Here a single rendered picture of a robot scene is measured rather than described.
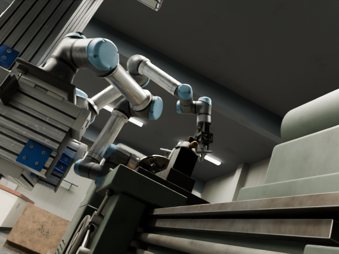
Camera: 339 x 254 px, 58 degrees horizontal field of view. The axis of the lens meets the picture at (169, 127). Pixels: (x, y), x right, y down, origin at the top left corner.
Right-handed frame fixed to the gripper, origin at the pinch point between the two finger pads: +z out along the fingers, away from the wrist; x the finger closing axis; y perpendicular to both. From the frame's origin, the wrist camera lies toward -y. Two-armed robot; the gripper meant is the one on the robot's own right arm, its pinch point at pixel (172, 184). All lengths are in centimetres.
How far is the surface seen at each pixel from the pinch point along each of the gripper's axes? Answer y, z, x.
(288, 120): 90, -9, 0
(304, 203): 112, -19, -23
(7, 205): -737, -155, -50
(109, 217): 53, -29, -29
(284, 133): 89, -9, -2
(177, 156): 39.3, -13.9, -0.3
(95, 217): 45, -31, -30
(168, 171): 42.8, -15.9, -7.5
